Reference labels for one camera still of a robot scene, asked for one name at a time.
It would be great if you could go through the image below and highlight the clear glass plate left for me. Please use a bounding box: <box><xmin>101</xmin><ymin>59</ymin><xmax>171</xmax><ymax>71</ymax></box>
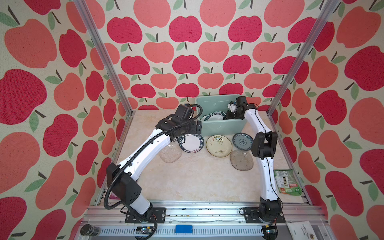
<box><xmin>159</xmin><ymin>143</ymin><xmax>183</xmax><ymax>164</ymax></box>

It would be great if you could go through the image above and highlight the green plastic bin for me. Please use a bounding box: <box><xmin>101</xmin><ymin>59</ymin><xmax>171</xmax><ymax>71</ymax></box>
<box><xmin>195</xmin><ymin>95</ymin><xmax>247</xmax><ymax>137</ymax></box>

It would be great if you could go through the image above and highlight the left aluminium frame post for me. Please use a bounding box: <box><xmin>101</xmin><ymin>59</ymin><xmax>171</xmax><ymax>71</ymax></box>
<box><xmin>72</xmin><ymin>0</ymin><xmax>134</xmax><ymax>116</ymax></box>

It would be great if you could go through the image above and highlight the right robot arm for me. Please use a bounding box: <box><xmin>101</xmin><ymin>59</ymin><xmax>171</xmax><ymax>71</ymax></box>
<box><xmin>227</xmin><ymin>96</ymin><xmax>283</xmax><ymax>223</ymax></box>

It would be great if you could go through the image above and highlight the blue block on rail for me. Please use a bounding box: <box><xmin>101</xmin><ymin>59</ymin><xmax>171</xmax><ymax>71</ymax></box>
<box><xmin>175</xmin><ymin>225</ymin><xmax>193</xmax><ymax>234</ymax></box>

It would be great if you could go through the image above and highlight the large green-red rim plate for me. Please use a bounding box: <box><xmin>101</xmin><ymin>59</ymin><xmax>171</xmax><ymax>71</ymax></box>
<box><xmin>201</xmin><ymin>111</ymin><xmax>226</xmax><ymax>121</ymax></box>

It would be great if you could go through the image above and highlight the black cylinder lens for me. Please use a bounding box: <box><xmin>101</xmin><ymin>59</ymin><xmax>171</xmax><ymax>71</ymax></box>
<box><xmin>80</xmin><ymin>224</ymin><xmax>101</xmax><ymax>237</ymax></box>

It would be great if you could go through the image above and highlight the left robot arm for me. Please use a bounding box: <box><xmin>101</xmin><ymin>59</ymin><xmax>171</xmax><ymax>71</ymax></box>
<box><xmin>104</xmin><ymin>104</ymin><xmax>203</xmax><ymax>218</ymax></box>

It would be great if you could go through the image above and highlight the aluminium frame post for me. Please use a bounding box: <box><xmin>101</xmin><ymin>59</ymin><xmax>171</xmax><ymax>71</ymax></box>
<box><xmin>267</xmin><ymin>0</ymin><xmax>340</xmax><ymax>117</ymax></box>
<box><xmin>72</xmin><ymin>0</ymin><xmax>134</xmax><ymax>116</ymax></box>

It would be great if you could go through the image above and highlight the green snack bag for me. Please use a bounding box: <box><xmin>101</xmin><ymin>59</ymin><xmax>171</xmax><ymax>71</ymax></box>
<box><xmin>274</xmin><ymin>169</ymin><xmax>302</xmax><ymax>196</ymax></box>

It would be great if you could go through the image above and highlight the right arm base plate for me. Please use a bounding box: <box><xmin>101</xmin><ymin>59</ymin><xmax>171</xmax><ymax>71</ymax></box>
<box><xmin>239</xmin><ymin>207</ymin><xmax>286</xmax><ymax>224</ymax></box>

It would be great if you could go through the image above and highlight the blue patterned small plate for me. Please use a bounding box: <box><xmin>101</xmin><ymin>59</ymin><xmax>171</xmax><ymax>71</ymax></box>
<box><xmin>232</xmin><ymin>133</ymin><xmax>254</xmax><ymax>151</ymax></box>

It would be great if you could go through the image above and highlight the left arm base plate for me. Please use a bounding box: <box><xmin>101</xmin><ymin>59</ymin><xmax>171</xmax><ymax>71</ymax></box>
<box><xmin>125</xmin><ymin>207</ymin><xmax>167</xmax><ymax>224</ymax></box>

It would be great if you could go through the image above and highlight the right aluminium frame post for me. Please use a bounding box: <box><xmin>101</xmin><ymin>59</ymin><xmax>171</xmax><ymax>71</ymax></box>
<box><xmin>267</xmin><ymin>0</ymin><xmax>340</xmax><ymax>117</ymax></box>

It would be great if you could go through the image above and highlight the white paper sheet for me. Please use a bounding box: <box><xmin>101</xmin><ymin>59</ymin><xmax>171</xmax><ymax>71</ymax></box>
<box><xmin>287</xmin><ymin>221</ymin><xmax>318</xmax><ymax>240</ymax></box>

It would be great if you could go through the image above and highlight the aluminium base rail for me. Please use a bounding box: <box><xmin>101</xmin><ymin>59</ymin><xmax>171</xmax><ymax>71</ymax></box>
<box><xmin>74</xmin><ymin>201</ymin><xmax>335</xmax><ymax>240</ymax></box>

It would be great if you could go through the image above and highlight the cream floral plate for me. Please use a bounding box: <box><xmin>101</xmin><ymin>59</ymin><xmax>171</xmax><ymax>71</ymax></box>
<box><xmin>206</xmin><ymin>135</ymin><xmax>233</xmax><ymax>158</ymax></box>

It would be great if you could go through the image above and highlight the black corrugated cable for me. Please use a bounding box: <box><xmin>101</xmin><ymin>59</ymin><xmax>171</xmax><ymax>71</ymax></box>
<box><xmin>103</xmin><ymin>103</ymin><xmax>204</xmax><ymax>240</ymax></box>

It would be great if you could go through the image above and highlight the grey glass plate right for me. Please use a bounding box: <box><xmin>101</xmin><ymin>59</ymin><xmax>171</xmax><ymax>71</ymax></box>
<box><xmin>230</xmin><ymin>150</ymin><xmax>254</xmax><ymax>171</ymax></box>

